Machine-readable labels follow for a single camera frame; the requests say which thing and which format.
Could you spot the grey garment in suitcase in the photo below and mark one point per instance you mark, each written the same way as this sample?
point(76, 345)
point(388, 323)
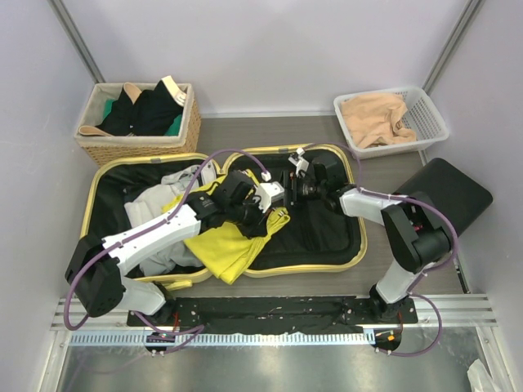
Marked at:
point(147, 206)

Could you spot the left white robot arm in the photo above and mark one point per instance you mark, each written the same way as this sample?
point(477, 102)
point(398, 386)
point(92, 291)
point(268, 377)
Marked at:
point(99, 268)

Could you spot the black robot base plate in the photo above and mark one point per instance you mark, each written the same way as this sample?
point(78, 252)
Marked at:
point(279, 315)

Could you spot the black clothing in basket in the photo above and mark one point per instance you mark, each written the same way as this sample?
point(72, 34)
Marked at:
point(150, 115)

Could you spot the black and pink drawer box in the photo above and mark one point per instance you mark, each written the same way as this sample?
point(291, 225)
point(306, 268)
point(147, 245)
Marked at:
point(456, 195)

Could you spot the green cloth in basket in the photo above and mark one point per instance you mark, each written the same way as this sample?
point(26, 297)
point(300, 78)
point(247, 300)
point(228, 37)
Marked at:
point(173, 130)

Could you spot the beige shoe insole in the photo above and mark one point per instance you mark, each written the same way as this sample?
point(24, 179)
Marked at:
point(89, 131)

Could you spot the woven wicker basket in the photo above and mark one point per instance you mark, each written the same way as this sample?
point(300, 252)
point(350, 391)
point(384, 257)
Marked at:
point(103, 149)

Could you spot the crumpled white plastic bag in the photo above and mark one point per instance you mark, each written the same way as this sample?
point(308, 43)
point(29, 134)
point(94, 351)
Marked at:
point(479, 378)

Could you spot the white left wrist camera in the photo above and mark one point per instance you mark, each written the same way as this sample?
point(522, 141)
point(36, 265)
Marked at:
point(268, 194)

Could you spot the yellow hard-shell suitcase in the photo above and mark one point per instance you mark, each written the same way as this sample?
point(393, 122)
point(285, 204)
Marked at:
point(315, 240)

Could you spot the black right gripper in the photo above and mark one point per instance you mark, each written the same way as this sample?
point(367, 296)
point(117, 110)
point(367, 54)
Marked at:
point(293, 188)

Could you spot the yellow polo shirt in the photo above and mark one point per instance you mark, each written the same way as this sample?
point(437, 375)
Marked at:
point(222, 249)

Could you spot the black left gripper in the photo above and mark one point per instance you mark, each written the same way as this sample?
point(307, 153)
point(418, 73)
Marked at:
point(260, 225)

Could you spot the beige garment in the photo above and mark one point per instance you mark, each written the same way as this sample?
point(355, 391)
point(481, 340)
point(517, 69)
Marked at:
point(375, 119)

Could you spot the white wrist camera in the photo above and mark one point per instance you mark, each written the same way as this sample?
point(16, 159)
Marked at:
point(301, 164)
point(268, 194)

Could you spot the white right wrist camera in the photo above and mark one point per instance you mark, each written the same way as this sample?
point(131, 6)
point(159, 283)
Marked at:
point(301, 164)

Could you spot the white slotted cable duct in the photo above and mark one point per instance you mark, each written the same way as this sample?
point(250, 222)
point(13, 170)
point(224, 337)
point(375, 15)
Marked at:
point(153, 339)

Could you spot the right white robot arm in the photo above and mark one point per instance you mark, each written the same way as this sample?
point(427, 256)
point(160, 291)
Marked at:
point(418, 234)

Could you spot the beige item with white tag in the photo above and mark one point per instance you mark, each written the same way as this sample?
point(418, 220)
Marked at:
point(178, 95)

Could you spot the white plastic mesh basket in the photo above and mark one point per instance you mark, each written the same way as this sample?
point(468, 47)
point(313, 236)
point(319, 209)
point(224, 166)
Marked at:
point(421, 116)

